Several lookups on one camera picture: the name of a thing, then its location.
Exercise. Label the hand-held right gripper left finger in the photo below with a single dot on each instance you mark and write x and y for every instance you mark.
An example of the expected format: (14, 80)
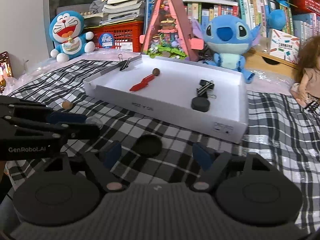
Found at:
(112, 153)

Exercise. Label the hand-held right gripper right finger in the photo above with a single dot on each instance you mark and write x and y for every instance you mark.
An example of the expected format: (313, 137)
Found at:
(202, 155)

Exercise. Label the black binder clip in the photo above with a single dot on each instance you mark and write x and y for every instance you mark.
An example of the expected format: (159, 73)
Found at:
(205, 87)
(125, 63)

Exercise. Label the grey cloth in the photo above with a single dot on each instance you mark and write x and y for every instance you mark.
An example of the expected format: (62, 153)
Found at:
(98, 6)

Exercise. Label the stack of loose books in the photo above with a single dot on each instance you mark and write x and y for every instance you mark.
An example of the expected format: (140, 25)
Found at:
(125, 6)

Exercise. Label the blue cat plush toy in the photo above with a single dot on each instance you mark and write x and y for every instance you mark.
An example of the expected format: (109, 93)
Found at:
(68, 37)

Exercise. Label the red plastic crate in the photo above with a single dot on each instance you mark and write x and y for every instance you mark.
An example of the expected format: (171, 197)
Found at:
(120, 35)

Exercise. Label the wooden drawer box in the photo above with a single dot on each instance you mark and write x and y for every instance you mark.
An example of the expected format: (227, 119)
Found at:
(272, 63)

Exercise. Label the black round cap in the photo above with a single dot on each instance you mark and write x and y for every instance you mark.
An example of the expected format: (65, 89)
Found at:
(148, 145)
(200, 104)

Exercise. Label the long-haired baby doll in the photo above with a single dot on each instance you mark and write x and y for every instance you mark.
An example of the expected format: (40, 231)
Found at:
(310, 77)

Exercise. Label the blue alien plush toy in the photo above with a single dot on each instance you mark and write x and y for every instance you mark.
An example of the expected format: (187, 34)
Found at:
(228, 45)

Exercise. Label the phone with lit screen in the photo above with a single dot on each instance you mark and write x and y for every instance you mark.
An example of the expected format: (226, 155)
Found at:
(5, 71)

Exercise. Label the red plastic basket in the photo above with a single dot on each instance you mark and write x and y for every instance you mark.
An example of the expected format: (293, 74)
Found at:
(306, 1)

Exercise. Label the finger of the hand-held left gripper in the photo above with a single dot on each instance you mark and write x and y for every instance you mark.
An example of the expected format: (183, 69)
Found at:
(65, 118)
(80, 131)

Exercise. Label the white pencil-print box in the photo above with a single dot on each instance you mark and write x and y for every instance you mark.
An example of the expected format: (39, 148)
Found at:
(285, 43)

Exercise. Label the brown hazelnut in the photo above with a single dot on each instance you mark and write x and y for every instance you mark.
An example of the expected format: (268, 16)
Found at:
(156, 72)
(67, 105)

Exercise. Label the row of shelf books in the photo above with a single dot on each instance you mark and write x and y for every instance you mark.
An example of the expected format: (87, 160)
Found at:
(255, 10)

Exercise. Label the white cardboard box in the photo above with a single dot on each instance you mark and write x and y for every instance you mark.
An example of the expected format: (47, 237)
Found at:
(175, 90)

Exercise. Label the triangular miniature house model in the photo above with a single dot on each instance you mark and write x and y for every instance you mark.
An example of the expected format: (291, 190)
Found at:
(170, 30)

